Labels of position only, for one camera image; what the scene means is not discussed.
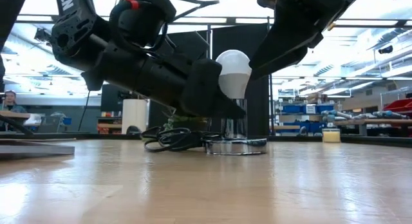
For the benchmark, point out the small potted green plant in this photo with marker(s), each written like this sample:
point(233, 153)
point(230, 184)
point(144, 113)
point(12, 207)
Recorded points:
point(190, 125)

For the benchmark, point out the long blue storage bin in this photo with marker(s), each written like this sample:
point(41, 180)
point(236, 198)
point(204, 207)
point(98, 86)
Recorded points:
point(315, 127)

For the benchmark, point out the wooden side table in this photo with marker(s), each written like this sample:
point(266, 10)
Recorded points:
point(13, 115)

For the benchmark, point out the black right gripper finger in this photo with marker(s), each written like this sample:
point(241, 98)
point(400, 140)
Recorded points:
point(283, 47)

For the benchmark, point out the white frosted lightbulb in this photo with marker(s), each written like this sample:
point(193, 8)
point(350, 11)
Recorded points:
point(233, 72)

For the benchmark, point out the wooden workbench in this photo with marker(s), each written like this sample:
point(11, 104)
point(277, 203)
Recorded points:
point(370, 122)

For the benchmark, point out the red plastic object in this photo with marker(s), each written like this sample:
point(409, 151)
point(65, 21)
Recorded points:
point(397, 106)

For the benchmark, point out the chrome lamp base with socket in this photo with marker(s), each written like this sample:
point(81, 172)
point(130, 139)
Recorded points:
point(236, 146)

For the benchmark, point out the black security camera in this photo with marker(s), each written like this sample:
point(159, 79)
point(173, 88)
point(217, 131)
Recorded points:
point(385, 50)

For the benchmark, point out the person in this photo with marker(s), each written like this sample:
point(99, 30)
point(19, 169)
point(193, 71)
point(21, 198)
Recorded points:
point(11, 98)

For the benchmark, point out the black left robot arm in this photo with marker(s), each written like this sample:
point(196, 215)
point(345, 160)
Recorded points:
point(74, 27)

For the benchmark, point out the small yellow candle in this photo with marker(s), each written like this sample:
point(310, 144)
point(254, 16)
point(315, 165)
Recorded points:
point(331, 136)

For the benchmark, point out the black aluminium table frame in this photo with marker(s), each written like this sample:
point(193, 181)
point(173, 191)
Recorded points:
point(289, 138)

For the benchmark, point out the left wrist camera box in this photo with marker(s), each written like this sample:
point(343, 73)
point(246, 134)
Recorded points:
point(190, 55)

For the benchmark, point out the grey office chair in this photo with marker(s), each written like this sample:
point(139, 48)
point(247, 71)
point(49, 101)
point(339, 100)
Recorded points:
point(48, 124)

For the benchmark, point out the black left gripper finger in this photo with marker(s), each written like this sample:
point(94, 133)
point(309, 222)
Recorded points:
point(230, 111)

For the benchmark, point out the black monitor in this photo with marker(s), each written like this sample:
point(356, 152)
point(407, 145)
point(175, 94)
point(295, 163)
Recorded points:
point(111, 98)

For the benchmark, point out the white cylinder roll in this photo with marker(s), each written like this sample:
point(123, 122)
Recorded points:
point(134, 116)

